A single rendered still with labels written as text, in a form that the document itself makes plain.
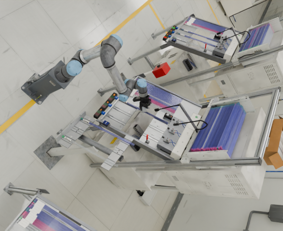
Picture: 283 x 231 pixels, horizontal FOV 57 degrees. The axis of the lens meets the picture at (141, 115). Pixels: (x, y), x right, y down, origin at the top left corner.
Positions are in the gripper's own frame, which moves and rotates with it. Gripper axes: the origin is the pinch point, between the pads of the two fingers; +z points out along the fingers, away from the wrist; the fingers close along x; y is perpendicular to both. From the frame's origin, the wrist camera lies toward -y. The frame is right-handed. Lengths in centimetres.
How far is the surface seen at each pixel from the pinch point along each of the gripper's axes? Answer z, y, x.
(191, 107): 9.8, 34.6, 30.6
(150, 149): 6.9, 22.8, -32.0
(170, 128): 2.5, 30.2, -7.6
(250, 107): -12, 86, 27
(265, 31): -17, 75, 147
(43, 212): -4, -14, -115
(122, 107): -3.9, -18.0, -6.1
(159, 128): 6.1, 20.2, -8.9
